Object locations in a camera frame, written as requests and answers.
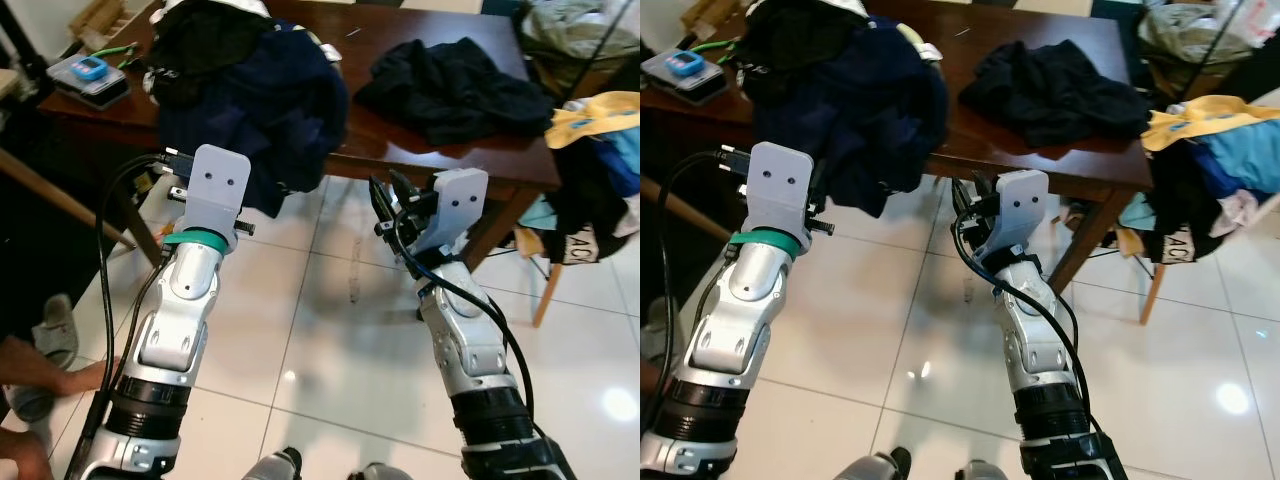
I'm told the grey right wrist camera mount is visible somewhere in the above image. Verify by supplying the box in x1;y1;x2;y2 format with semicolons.
985;170;1049;256
415;168;489;259

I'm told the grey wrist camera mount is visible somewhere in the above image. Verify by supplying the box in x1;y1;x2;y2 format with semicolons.
985;170;1049;256
745;141;816;246
183;143;253;251
415;168;489;259

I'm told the olive grey garment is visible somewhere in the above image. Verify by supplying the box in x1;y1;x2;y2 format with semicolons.
1138;3;1256;66
520;0;641;73

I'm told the teal blue garment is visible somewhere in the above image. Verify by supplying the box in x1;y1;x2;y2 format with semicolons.
598;128;641;199
1195;125;1280;201

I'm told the light wooden stand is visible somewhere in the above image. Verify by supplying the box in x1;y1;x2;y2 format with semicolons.
680;0;743;36
68;0;136;43

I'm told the dark wooden table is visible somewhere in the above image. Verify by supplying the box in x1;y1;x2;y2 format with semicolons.
640;0;1156;296
38;0;563;276

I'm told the black crumpled garment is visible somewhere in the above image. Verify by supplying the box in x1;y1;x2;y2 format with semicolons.
355;38;557;148
960;40;1153;149

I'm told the white chair with wooden legs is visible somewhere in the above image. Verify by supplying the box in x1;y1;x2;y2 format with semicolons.
1115;190;1280;326
515;225;641;329

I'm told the grey slipper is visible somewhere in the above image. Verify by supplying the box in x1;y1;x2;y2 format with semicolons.
645;297;683;353
8;385;56;423
30;293;79;369

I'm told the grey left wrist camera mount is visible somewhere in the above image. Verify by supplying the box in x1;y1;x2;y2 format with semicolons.
745;141;816;246
183;143;253;251

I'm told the pink white cloth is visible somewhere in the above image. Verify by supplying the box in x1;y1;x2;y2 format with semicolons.
1208;190;1263;238
612;193;641;238

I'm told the mint green cloth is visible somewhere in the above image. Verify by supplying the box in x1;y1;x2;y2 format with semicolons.
518;193;563;233
1118;193;1161;233

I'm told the grey robot left leg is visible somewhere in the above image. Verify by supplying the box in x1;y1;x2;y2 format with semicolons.
838;447;911;480
243;447;303;480

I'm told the dark navy jacket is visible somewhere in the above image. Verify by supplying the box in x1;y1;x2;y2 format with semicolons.
148;10;351;219
745;10;951;219

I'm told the yellow garment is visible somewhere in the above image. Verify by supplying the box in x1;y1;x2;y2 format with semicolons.
1145;95;1280;153
547;92;641;151

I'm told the wooden pole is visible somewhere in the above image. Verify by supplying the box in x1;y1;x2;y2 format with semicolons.
0;148;138;251
640;178;706;243

